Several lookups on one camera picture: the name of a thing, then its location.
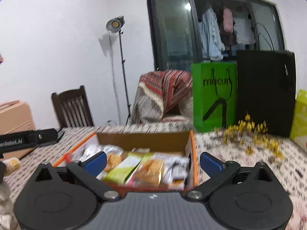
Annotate gloved left hand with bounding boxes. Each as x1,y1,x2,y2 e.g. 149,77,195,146
1,157,21,229

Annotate orange cardboard pumpkin box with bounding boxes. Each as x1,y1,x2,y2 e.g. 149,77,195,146
53,131,198,193

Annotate studio lamp on stand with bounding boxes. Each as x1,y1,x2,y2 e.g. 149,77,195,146
106,16,131,125

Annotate dark wooden chair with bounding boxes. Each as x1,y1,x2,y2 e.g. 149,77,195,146
51,85,94,128

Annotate pink hard suitcase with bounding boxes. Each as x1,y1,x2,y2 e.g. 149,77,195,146
0,100,37,160

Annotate green mucun paper bag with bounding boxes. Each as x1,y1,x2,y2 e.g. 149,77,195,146
191,62,237,132

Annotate calligraphy print tablecloth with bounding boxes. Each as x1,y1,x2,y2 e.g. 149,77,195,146
0,120,307,230

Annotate hanging clothes on balcony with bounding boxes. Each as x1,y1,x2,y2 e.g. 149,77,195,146
197,2,256,61

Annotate black paper bag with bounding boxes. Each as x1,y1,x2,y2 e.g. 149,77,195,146
236,49,296,138

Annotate yellow flower branch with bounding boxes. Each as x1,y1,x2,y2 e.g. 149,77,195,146
214,114,285,161

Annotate cracker chip snack bag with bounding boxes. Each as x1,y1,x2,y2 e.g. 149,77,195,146
102,145,124,172

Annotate white silver snack packet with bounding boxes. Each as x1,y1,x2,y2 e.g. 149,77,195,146
162,156,189,190

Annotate yellow green snack box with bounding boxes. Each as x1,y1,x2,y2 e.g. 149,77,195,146
290,89,307,152

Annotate green snack bar packet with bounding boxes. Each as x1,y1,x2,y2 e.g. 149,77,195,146
103,152,153,185

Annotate cloth covered armchair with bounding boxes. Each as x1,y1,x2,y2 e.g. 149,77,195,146
130,70,193,124

